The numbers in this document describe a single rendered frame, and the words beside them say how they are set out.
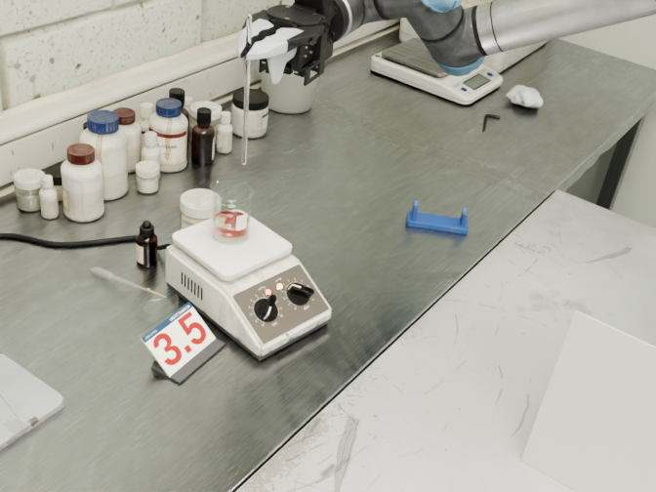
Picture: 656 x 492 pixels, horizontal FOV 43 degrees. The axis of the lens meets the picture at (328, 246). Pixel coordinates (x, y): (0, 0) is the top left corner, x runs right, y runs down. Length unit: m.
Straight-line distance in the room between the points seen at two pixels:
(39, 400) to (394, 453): 0.41
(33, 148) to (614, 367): 0.92
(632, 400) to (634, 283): 0.49
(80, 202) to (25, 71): 0.23
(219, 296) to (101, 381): 0.18
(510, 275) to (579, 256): 0.15
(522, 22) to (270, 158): 0.51
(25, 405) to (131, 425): 0.12
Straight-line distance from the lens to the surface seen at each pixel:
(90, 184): 1.27
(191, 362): 1.05
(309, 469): 0.94
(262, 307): 1.06
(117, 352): 1.07
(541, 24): 1.24
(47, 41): 1.40
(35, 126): 1.37
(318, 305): 1.10
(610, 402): 0.92
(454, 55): 1.28
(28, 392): 1.02
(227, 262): 1.07
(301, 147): 1.55
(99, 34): 1.47
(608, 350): 0.88
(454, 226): 1.36
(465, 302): 1.22
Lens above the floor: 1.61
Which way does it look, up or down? 34 degrees down
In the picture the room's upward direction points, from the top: 8 degrees clockwise
